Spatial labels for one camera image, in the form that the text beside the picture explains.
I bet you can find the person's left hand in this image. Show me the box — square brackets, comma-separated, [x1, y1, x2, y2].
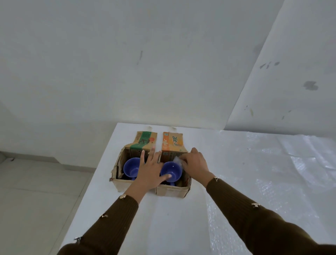
[130, 148, 173, 197]

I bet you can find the person's right hand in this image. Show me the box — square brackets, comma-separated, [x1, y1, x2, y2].
[179, 147, 215, 188]

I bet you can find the person's right forearm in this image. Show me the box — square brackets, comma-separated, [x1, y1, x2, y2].
[200, 172, 336, 255]

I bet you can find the person's left forearm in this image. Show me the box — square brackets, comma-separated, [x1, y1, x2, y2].
[57, 190, 147, 255]

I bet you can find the blue cup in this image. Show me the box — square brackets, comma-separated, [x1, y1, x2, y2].
[160, 161, 183, 186]
[123, 157, 141, 181]

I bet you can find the cardboard box with orange flap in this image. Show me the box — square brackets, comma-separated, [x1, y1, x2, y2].
[155, 132, 192, 198]

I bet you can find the cardboard box with green flap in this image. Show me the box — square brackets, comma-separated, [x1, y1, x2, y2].
[109, 131, 158, 195]

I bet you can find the clear bubble wrap sheet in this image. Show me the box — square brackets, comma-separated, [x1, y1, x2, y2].
[202, 130, 336, 255]

